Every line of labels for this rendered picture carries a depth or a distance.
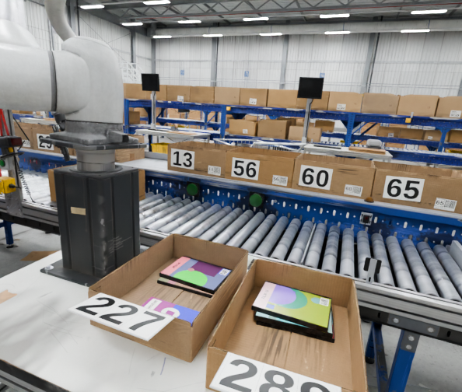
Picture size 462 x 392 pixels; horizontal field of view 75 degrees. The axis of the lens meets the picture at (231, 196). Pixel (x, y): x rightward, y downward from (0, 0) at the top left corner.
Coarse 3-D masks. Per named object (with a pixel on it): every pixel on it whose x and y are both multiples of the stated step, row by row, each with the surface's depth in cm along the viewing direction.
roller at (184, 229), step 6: (216, 204) 172; (210, 210) 162; (216, 210) 167; (198, 216) 151; (204, 216) 154; (210, 216) 159; (186, 222) 142; (192, 222) 143; (198, 222) 147; (180, 228) 135; (186, 228) 137; (192, 228) 141
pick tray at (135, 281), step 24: (168, 240) 102; (192, 240) 102; (144, 264) 91; (168, 264) 101; (216, 264) 101; (240, 264) 88; (96, 288) 73; (120, 288) 82; (144, 288) 88; (168, 288) 88; (216, 312) 74; (168, 336) 64; (192, 336) 62; (192, 360) 64
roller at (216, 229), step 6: (234, 210) 164; (240, 210) 167; (228, 216) 154; (234, 216) 157; (222, 222) 145; (228, 222) 149; (210, 228) 138; (216, 228) 138; (222, 228) 143; (204, 234) 130; (210, 234) 132; (216, 234) 136; (210, 240) 130
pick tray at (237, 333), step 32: (256, 288) 91; (320, 288) 86; (352, 288) 80; (224, 320) 65; (256, 320) 77; (352, 320) 73; (224, 352) 55; (256, 352) 67; (288, 352) 67; (320, 352) 68; (352, 352) 66; (352, 384) 60
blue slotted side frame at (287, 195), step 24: (24, 168) 232; (48, 168) 222; (168, 192) 188; (216, 192) 176; (240, 192) 170; (264, 192) 162; (288, 192) 157; (312, 216) 158; (336, 216) 154; (384, 216) 145; (408, 216) 139; (432, 216) 135; (384, 240) 148; (432, 240) 140
